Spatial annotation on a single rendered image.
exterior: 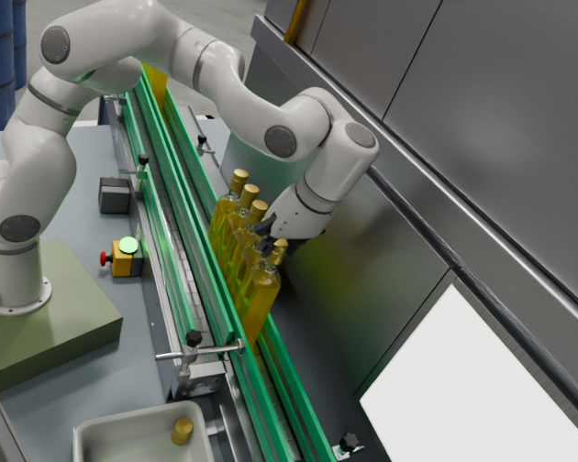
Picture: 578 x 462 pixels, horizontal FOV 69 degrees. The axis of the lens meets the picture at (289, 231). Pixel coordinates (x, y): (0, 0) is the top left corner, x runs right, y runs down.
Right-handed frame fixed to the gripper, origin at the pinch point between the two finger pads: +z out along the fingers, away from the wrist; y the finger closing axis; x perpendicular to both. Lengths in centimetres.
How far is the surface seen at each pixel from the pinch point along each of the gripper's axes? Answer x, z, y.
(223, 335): 8.3, 21.3, 5.8
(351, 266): 6.8, -3.4, -12.1
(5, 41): -217, 119, 57
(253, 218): -9.6, 4.4, 0.8
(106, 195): -49, 47, 22
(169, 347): 7.0, 27.8, 15.3
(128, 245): -25.0, 37.9, 18.9
